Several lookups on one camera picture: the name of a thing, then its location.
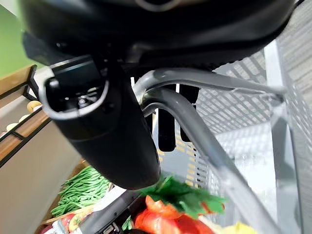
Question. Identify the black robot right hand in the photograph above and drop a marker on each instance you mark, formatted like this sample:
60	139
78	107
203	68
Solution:
117	136

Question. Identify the white mesh plastic basket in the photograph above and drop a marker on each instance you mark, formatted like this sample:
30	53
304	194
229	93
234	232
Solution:
243	109

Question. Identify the green bean pile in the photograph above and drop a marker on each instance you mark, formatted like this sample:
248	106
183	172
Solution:
83	190

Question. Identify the green leafy vegetable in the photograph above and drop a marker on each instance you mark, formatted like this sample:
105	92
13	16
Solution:
182	195

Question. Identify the pale round potato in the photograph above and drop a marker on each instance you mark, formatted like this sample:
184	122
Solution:
24	118
11	126
34	105

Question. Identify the red tomato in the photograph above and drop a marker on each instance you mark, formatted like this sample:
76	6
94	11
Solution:
161	217

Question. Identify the wooden black-framed shelf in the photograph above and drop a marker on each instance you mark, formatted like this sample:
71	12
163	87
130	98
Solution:
17	80

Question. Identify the yellow vegetable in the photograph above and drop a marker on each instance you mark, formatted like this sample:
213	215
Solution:
240	228

